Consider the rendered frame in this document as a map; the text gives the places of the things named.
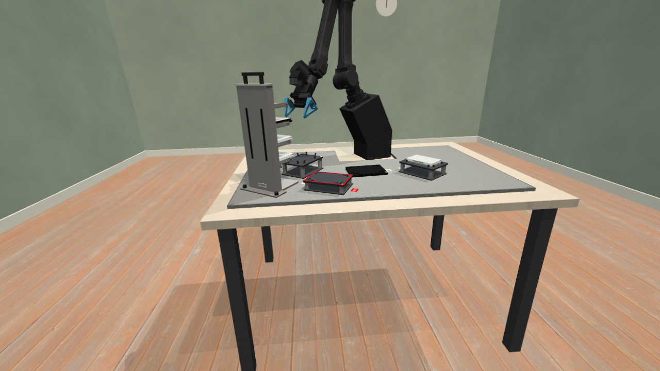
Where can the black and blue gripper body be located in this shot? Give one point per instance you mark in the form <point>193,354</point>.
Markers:
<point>300,99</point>

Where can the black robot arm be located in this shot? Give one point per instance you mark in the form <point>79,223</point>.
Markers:
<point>305,77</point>

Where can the white well plate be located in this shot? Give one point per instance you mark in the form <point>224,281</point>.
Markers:
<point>285,155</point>
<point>423,160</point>
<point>282,138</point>

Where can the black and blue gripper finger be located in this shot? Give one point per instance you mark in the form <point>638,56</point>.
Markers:
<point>291,108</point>
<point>313,106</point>

